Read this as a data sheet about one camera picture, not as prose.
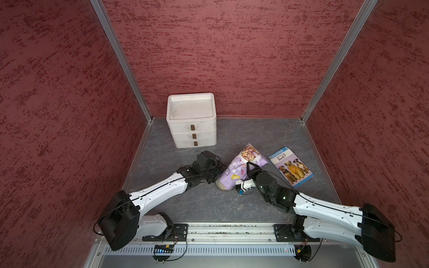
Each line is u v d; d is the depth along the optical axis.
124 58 0.87
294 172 0.93
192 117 0.88
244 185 0.72
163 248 0.72
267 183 0.57
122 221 0.41
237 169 0.77
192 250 0.77
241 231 0.76
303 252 0.71
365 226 0.42
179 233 0.73
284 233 0.74
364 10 0.71
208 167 0.63
